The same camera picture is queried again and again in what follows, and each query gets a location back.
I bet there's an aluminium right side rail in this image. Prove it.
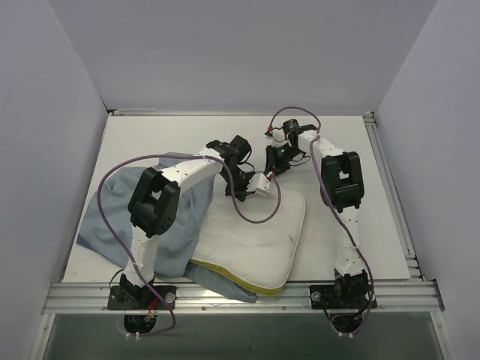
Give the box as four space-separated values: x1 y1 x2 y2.
363 112 438 286

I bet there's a white pillow yellow trim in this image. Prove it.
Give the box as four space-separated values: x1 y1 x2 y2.
190 190 306 296

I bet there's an aluminium rail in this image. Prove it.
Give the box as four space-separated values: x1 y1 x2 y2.
363 112 438 286
42 279 444 315

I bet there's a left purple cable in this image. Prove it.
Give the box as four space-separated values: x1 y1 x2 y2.
96 153 282 335

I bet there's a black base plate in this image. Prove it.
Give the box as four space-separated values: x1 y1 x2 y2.
106 285 177 311
309 283 370 311

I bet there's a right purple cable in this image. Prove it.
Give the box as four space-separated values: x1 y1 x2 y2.
264 106 378 333

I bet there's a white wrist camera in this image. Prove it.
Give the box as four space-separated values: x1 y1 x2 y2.
265 127 287 147
247 172 272 196

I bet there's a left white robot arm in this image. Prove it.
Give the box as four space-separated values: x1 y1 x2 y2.
120 135 254 308

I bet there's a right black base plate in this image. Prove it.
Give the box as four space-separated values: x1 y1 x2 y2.
309 283 370 311

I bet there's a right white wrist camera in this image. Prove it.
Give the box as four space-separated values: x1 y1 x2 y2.
265 127 287 147

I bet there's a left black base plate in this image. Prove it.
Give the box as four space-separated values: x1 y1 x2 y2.
106 285 177 311

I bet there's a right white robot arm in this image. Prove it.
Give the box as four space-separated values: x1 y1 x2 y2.
265 119 368 307

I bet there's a purple cable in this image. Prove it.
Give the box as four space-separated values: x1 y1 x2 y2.
264 106 378 333
96 153 282 335

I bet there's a grey-blue pillowcase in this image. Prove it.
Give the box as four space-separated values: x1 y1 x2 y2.
76 166 257 303

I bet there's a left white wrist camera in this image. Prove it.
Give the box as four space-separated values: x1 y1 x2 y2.
247 172 272 196

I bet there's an aluminium front rail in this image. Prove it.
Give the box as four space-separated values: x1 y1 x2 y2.
42 279 444 315

